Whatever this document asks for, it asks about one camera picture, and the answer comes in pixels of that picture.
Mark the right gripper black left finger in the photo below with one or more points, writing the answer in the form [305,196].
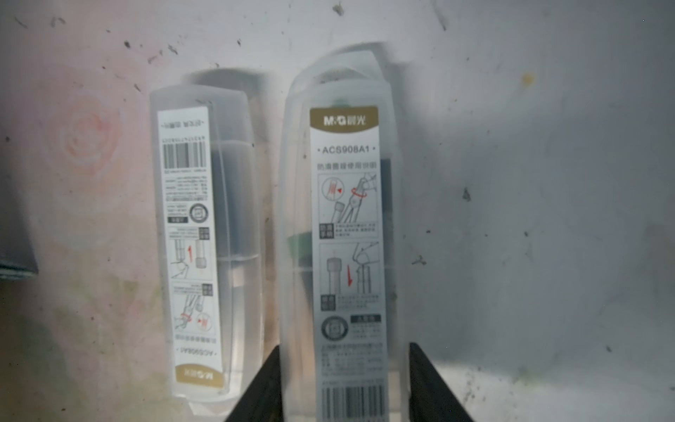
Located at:
[262,401]

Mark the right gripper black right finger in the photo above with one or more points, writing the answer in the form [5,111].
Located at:
[431,399]

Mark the clear compass set case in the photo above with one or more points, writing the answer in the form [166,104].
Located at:
[209,244]

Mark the cream canvas tote bag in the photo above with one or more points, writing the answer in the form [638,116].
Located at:
[17,257]

